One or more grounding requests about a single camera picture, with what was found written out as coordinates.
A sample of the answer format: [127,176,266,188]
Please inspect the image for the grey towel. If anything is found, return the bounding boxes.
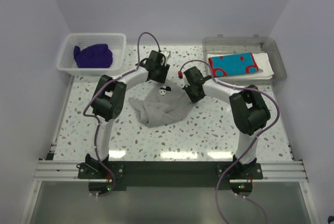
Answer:
[128,80,194,127]

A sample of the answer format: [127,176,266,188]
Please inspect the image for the colourful striped towel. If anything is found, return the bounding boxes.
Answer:
[208,52,259,77]

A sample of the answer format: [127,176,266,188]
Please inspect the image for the white towel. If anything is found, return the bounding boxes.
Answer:
[207,52,274,80]

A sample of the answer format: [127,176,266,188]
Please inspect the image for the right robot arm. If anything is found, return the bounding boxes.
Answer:
[178,67,271,179]

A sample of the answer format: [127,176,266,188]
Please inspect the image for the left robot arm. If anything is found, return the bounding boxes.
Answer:
[83,50,170,179]

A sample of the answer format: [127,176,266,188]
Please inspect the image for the white plastic basket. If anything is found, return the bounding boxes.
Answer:
[56,33,126,76]

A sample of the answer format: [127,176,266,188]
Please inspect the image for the clear grey plastic bin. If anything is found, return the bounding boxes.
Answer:
[202,36,287,83]

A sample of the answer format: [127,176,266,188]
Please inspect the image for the purple towel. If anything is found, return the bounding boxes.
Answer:
[73,44,113,68]

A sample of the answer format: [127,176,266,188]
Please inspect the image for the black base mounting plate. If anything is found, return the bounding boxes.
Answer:
[76,160,264,194]

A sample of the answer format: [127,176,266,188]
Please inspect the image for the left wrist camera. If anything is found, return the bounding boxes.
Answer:
[161,50,171,65]

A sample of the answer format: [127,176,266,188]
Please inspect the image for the aluminium frame rail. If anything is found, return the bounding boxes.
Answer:
[32,140,310,183]

